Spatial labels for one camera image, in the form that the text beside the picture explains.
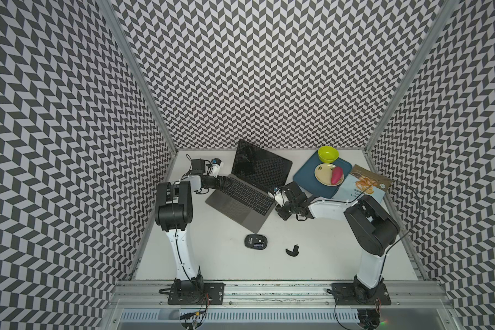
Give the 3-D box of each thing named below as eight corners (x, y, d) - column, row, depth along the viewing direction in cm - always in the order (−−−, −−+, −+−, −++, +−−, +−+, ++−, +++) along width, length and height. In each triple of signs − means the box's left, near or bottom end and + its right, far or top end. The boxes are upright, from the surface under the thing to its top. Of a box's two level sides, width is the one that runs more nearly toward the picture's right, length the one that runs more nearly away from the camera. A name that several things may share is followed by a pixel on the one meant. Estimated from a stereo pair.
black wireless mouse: (244, 249, 85) (244, 247, 83) (245, 236, 89) (244, 234, 87) (267, 249, 85) (267, 247, 83) (267, 236, 89) (267, 234, 87)
